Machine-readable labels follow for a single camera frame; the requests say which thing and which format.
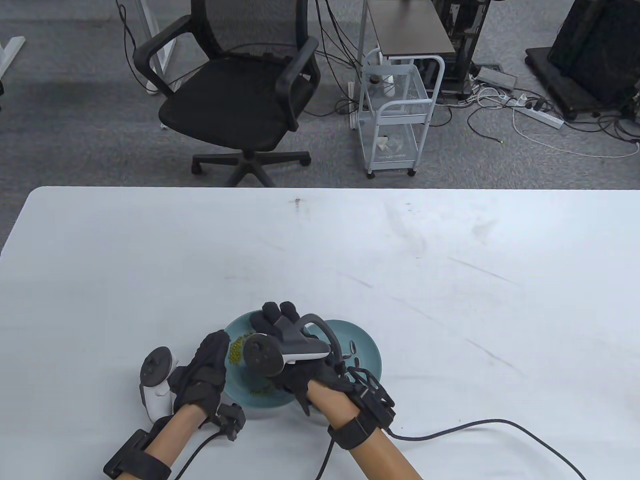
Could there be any white desk leg frame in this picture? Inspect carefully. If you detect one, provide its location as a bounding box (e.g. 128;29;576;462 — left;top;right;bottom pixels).
134;0;180;96

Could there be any bundle of black cables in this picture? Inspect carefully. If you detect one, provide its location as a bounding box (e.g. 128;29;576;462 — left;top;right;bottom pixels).
314;0;368;118

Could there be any thick black cable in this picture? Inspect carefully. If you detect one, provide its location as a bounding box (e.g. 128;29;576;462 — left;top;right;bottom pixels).
389;419;586;480

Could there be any pile of green beans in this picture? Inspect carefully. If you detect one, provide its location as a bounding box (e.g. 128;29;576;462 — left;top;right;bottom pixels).
229;337;273;397

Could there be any brown top side table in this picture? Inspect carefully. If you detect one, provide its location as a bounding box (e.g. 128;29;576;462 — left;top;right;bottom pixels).
357;0;457;65

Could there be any white floor cable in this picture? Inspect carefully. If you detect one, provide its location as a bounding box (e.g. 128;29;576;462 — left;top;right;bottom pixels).
512;105;640;160

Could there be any black office chair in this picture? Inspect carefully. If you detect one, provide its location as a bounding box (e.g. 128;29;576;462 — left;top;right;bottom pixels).
132;0;322;188

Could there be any grey white handheld controller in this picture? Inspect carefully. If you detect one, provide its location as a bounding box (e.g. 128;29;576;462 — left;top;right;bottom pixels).
139;346;180;421
243;314;346;377

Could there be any black stand base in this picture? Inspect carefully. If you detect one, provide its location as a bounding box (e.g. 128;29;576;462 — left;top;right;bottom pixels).
525;46;640;121

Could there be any person's left forearm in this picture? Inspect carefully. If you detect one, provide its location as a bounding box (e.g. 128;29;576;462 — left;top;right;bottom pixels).
144;402;208;473

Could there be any person's right hand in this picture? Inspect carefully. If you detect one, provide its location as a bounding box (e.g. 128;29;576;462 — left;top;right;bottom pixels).
250;301;357;417

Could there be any small white power strip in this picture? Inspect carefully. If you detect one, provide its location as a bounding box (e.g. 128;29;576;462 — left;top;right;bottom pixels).
347;80;360;132

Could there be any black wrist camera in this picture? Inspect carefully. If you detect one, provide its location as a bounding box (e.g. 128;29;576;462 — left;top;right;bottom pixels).
216;402;247;442

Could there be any white rolling cart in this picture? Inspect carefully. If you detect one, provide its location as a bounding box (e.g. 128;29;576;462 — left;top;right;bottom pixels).
356;48;446;179

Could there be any person's left hand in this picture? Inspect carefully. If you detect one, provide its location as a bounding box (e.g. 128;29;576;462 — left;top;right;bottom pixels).
167;330;231;426

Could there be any long white power strip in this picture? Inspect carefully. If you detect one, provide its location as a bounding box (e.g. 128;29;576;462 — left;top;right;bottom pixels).
509;97;566;130

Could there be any thin black camera cable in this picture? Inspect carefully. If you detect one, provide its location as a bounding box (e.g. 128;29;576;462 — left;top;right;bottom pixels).
315;437;337;480
172;431;221;480

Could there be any white desk foot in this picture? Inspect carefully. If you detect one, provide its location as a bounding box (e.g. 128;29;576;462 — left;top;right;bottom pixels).
0;36;26;81

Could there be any teal plate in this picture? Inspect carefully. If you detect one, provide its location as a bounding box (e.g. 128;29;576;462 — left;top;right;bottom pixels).
302;320;383;388
222;310;297;410

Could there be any grey adapter box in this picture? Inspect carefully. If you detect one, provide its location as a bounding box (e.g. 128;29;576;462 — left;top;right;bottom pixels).
474;66;518;91

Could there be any black forearm pack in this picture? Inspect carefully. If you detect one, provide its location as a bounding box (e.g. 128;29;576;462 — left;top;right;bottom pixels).
103;431;150;480
345;367;397;432

